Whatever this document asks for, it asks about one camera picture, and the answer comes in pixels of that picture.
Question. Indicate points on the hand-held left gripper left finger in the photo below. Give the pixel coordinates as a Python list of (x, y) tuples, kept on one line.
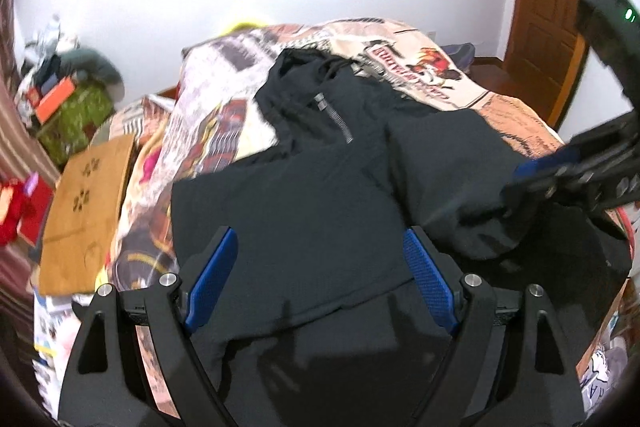
[(212, 279)]

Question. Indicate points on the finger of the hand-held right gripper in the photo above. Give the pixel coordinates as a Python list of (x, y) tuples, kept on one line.
[(565, 192), (545, 165)]

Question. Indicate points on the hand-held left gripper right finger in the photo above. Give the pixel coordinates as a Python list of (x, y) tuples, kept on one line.
[(430, 282)]

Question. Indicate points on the black jacket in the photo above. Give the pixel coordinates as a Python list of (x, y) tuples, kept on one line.
[(310, 207)]

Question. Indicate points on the wooden door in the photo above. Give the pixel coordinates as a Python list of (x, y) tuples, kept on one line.
[(547, 7)]

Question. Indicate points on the dark blue cloth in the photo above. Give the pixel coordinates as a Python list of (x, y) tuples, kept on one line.
[(460, 57)]

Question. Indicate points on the brown cardboard box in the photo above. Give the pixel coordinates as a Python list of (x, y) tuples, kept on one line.
[(85, 217)]

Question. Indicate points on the white printed cloth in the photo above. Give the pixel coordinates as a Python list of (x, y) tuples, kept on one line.
[(602, 372)]

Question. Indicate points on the red flat box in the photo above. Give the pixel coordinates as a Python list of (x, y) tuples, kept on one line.
[(36, 212)]

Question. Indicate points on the printed blanket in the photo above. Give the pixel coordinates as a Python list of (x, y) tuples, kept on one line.
[(225, 72)]

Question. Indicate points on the green bag with clutter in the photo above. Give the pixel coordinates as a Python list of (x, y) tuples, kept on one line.
[(80, 117)]

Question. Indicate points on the red cloth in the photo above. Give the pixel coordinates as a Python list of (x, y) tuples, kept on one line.
[(11, 212)]

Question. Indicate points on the orange box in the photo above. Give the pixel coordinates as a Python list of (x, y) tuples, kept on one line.
[(52, 99)]

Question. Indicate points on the brown striped curtain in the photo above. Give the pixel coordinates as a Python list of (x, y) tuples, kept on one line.
[(20, 127)]

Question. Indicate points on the grey cloth pile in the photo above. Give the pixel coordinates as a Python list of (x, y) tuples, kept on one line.
[(97, 62)]

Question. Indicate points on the yellow pillow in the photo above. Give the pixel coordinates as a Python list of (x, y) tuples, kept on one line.
[(242, 27)]

